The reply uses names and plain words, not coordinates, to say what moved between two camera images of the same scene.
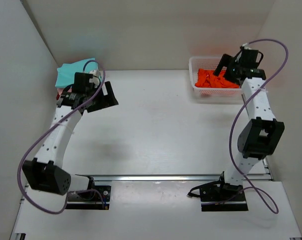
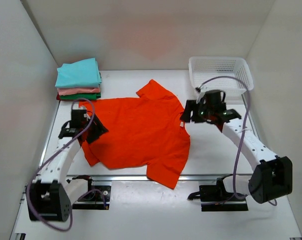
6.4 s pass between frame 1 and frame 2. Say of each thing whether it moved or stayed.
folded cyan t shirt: stayed
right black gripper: moved
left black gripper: moved
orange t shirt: moved
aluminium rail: stayed
